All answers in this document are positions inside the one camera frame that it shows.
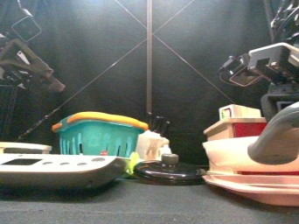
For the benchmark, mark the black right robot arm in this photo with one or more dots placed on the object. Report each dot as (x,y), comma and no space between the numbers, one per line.
(286,24)

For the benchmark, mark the small white toy toaster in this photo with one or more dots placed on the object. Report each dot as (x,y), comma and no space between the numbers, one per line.
(238,111)

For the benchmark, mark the thin black diagonal rod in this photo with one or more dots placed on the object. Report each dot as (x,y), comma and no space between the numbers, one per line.
(40,122)

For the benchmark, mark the wooden toy box red front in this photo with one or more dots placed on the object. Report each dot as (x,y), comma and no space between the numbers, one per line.
(234,128)

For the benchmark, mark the teal basket with orange rim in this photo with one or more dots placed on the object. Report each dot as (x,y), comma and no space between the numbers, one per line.
(96,137)

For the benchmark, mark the small red toy in basket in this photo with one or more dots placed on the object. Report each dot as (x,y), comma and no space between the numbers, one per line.
(104,152)

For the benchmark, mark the grey kitchen scale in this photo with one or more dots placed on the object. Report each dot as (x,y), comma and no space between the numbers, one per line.
(58,169)

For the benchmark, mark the yellow-green toy vegetable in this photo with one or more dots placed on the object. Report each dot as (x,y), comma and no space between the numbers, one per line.
(133,166)

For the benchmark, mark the black pot lid grey knob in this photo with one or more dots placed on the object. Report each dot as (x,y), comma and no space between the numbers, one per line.
(170,172)

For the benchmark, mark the pink plastic tray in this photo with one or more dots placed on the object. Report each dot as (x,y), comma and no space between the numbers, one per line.
(253,189)

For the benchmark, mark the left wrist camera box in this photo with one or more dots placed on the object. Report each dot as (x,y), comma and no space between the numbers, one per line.
(26,28)

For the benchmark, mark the vertical metal frame pole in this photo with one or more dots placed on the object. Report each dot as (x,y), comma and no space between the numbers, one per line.
(149,58)

